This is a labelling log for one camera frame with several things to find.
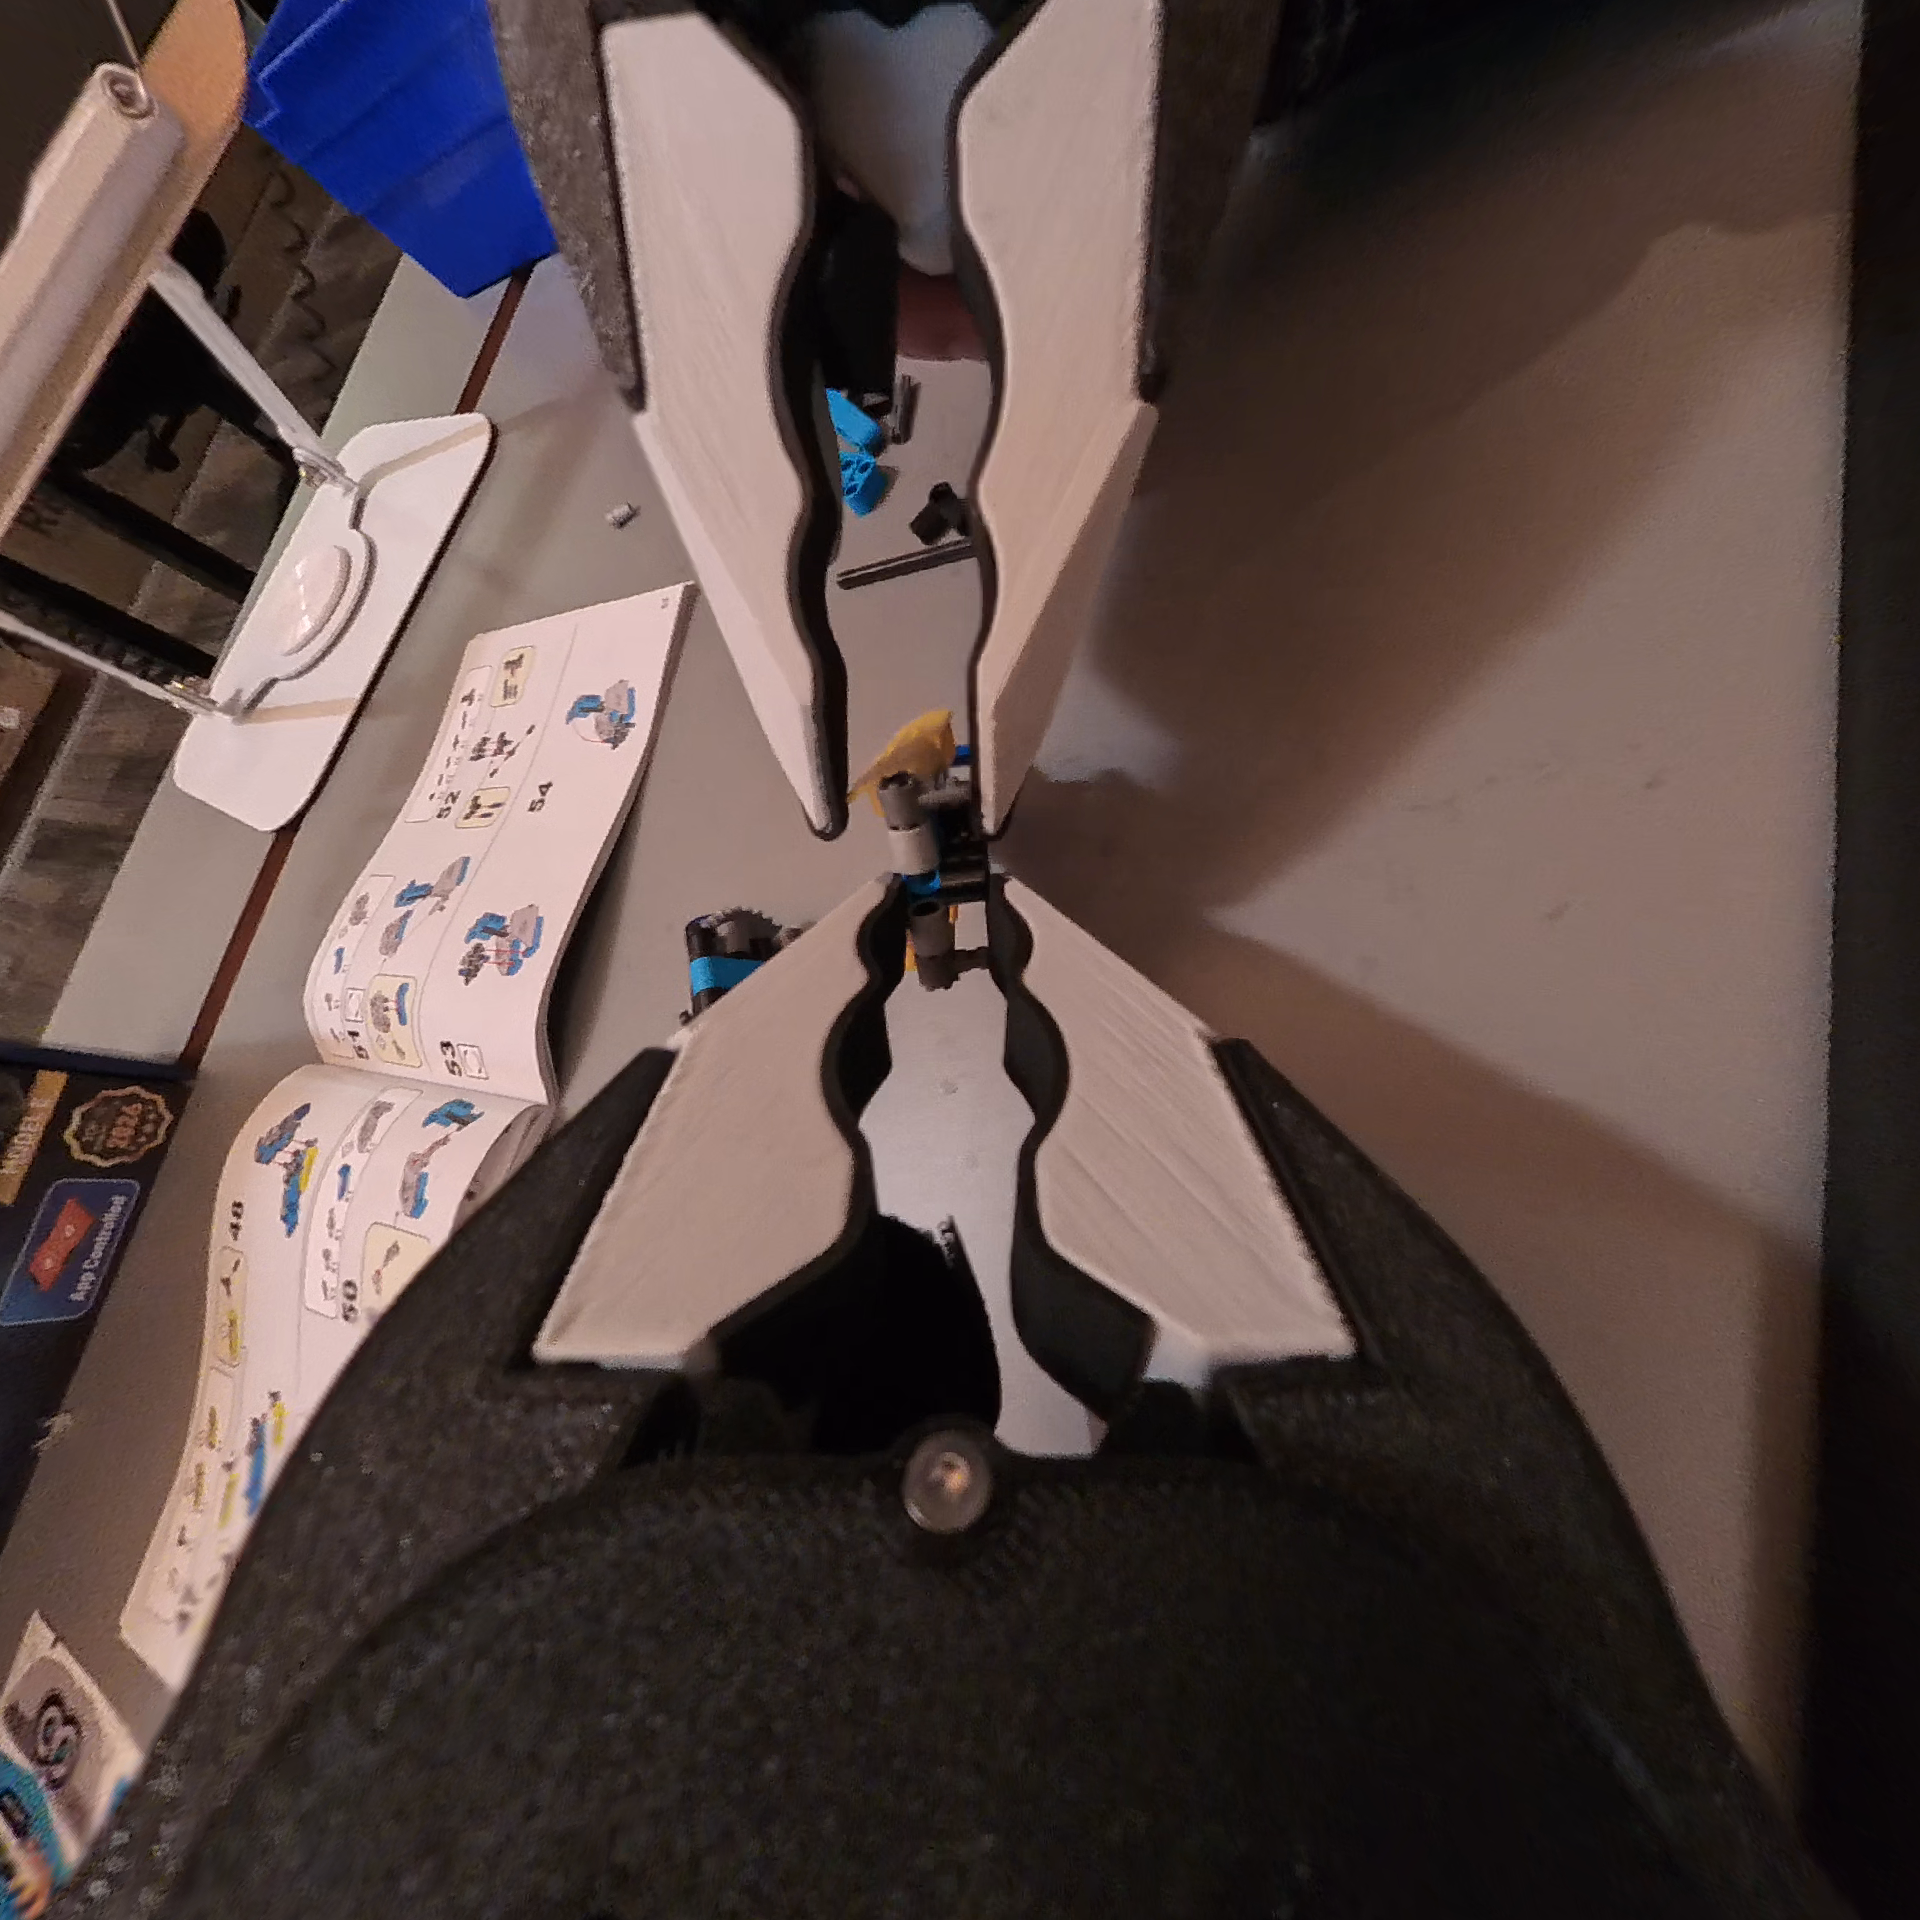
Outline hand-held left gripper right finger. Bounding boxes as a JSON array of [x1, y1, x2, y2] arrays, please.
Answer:
[[997, 880, 1358, 1370]]

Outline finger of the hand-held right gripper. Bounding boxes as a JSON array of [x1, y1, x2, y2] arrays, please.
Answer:
[[949, 0, 1165, 819], [601, 0, 850, 841]]

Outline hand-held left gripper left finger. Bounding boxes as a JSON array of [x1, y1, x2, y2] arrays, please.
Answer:
[[541, 880, 911, 1370]]

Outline blue beam with black pins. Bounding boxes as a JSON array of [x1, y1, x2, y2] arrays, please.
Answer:
[[685, 927, 793, 1018]]

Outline blue yellow brick assembly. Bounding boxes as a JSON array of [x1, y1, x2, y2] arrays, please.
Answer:
[[848, 709, 999, 986]]

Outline grey desk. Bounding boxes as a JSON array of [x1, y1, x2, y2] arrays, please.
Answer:
[[0, 0, 1863, 1920]]

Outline person's right hand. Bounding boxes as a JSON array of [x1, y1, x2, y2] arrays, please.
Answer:
[[896, 272, 985, 362]]

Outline blue storage bin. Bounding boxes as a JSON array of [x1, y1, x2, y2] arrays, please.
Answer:
[[246, 0, 561, 300]]

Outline blue angled beam brick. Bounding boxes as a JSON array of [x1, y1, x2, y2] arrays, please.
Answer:
[[830, 385, 896, 520]]

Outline black axle rod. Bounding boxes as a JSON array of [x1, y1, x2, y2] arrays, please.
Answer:
[[831, 480, 980, 592]]

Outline open instruction booklet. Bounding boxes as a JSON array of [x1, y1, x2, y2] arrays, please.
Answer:
[[121, 584, 696, 1689]]

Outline dark blue toy box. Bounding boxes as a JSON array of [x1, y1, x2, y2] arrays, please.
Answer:
[[0, 1040, 192, 1562]]

